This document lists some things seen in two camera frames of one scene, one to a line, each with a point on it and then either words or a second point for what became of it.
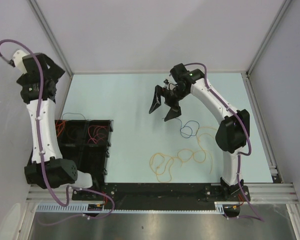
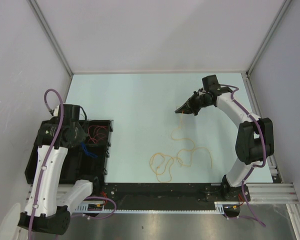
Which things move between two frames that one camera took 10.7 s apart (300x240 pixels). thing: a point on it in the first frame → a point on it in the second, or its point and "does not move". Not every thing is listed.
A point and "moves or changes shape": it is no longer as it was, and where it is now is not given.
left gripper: (54, 71) → (81, 137)
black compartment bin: (85, 143) does not move
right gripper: (159, 91) → (189, 107)
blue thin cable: (184, 125) → (88, 153)
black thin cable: (74, 113) moves or changes shape
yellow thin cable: (180, 160) → (188, 149)
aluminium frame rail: (274, 192) does not move
